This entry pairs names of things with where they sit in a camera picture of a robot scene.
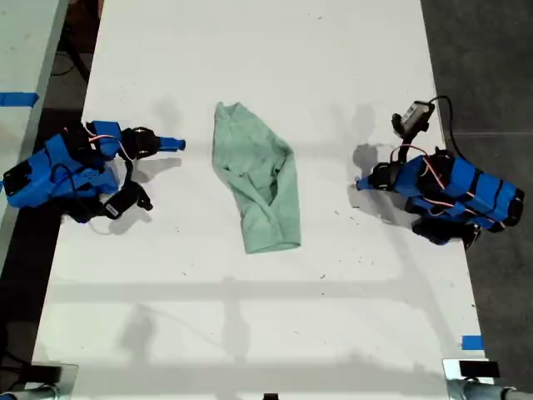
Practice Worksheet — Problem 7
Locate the small black box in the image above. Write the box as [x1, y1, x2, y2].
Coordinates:
[459, 360, 501, 378]
[32, 364, 64, 385]

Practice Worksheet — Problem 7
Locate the long blue tape strip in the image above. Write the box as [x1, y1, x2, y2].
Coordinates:
[0, 92, 40, 108]

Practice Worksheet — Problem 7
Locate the grey metal pipe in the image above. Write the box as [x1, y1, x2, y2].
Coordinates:
[447, 380, 533, 400]
[0, 385, 63, 400]

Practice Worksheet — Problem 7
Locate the pale side table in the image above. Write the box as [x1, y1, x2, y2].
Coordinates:
[0, 0, 70, 262]

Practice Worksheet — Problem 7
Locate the black camera stalk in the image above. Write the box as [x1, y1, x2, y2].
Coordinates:
[122, 157, 137, 187]
[394, 127, 430, 166]

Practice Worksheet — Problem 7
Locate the pale green t-shirt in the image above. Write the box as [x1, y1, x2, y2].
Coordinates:
[211, 101, 302, 255]

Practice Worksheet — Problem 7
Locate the thin white wire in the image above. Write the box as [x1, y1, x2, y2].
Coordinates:
[86, 219, 114, 236]

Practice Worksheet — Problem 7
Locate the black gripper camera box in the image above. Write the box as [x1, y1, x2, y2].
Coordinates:
[391, 99, 436, 137]
[102, 182, 154, 220]

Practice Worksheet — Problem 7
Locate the black camera cable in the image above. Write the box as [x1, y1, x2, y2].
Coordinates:
[62, 198, 109, 223]
[428, 95, 461, 158]

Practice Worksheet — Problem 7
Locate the short blue tape piece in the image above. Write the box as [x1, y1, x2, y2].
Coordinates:
[461, 334, 486, 352]

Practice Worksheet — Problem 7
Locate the metal table bracket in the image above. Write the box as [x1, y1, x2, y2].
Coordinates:
[442, 358, 501, 387]
[31, 362, 80, 395]

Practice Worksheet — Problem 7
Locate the dark floor cable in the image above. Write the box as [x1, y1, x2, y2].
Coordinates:
[52, 41, 92, 83]

